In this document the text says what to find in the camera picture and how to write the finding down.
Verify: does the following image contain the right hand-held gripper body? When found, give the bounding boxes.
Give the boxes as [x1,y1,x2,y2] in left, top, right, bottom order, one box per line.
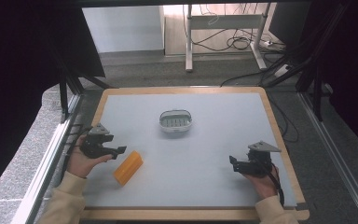
[245,140,282,179]

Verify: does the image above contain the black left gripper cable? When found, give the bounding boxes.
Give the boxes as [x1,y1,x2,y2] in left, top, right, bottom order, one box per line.
[60,123,93,182]

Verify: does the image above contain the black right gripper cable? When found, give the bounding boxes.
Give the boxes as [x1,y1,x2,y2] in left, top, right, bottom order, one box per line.
[267,163,285,207]

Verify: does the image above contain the black curtain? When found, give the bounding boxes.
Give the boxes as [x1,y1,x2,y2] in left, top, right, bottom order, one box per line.
[268,0,358,160]
[0,0,106,203]

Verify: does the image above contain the black metal stand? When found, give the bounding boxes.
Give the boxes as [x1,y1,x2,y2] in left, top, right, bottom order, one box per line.
[262,3,349,123]
[45,36,113,124]

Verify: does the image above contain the person's left hand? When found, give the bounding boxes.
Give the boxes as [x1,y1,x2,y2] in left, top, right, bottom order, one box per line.
[65,134,115,179]

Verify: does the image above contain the white power strip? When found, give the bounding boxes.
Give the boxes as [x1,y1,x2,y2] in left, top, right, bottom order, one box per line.
[273,63,294,78]

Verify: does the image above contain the orange soap bar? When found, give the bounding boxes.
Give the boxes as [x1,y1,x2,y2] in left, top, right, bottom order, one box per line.
[112,149,145,187]

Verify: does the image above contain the person's right hand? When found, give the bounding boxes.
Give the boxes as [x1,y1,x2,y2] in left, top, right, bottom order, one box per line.
[243,163,281,201]

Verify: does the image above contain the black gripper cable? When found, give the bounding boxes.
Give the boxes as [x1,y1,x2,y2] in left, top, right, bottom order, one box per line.
[267,163,285,207]
[60,123,93,182]

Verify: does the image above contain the black floor cables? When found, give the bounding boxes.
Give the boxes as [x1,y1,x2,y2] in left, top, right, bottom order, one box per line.
[189,3,300,144]

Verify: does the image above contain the white desk frame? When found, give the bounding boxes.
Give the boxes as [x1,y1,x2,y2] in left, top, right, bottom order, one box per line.
[184,3,272,73]

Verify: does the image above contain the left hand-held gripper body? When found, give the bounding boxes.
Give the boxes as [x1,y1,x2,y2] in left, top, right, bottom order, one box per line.
[79,122,115,160]

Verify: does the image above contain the aluminium rail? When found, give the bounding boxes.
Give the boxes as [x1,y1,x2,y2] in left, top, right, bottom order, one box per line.
[296,91,358,224]
[9,92,82,224]

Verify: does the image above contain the white soap dish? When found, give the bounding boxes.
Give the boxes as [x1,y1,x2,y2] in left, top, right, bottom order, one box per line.
[158,108,194,134]

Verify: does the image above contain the white panel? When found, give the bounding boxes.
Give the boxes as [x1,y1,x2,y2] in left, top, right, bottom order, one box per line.
[81,5,166,54]

